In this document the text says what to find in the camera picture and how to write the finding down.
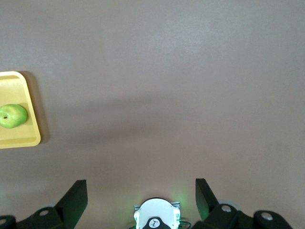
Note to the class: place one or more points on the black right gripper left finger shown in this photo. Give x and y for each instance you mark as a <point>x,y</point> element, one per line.
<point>69,210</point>

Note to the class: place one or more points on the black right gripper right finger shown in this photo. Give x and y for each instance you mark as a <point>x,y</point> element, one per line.
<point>209,212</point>

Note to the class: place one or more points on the green apple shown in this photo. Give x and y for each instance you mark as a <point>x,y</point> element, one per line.
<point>12,117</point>

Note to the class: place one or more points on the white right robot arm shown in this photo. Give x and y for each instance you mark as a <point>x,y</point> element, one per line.
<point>156,210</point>

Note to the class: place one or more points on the yellow plastic tray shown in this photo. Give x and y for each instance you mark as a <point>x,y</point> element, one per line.
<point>14,136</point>

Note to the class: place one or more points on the brown table cover sheet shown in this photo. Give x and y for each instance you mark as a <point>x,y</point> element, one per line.
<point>166,83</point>

